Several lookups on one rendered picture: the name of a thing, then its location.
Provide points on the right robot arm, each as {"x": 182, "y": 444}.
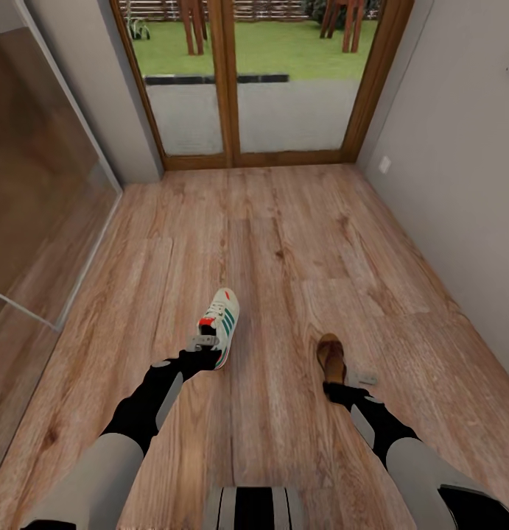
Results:
{"x": 438, "y": 495}

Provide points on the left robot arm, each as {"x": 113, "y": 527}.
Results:
{"x": 92, "y": 496}

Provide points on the robot trunk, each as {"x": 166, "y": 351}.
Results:
{"x": 254, "y": 508}

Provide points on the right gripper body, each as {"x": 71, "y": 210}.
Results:
{"x": 339, "y": 393}

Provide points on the sandal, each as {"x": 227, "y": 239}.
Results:
{"x": 330, "y": 357}

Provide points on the door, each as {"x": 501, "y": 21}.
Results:
{"x": 227, "y": 83}

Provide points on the gym shoe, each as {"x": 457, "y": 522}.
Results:
{"x": 220, "y": 320}

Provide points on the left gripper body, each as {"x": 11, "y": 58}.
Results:
{"x": 200, "y": 360}

